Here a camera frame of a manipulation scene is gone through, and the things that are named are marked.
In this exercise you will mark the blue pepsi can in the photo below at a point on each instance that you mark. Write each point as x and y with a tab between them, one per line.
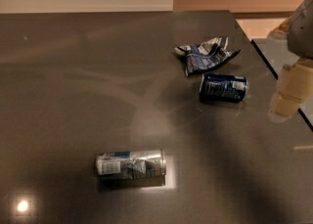
222	87

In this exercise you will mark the crumpled blue chip bag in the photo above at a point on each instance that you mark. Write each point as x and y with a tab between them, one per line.
207	56

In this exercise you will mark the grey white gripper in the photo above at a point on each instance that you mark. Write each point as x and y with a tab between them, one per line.
301	33

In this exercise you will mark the silver blue redbull can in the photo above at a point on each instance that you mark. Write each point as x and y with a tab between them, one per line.
131	165

